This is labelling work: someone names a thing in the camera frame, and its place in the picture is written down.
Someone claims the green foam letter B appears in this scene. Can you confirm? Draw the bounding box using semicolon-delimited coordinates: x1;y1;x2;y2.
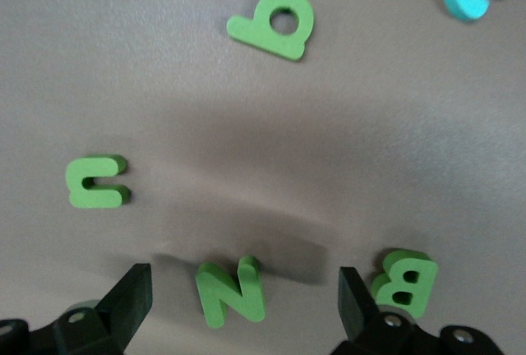
369;248;439;320
226;0;316;62

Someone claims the green foam letter N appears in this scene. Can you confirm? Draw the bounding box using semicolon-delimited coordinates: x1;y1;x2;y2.
194;255;267;330

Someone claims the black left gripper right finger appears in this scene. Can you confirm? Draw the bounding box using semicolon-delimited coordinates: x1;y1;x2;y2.
332;266;416;355

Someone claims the green foam letter u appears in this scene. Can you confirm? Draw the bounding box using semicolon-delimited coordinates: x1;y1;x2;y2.
64;154;132;210

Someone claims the brown table cover sheet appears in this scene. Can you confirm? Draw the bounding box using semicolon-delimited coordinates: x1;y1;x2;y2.
0;0;526;355

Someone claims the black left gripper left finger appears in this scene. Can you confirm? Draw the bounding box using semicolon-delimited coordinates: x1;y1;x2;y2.
52;263;154;355

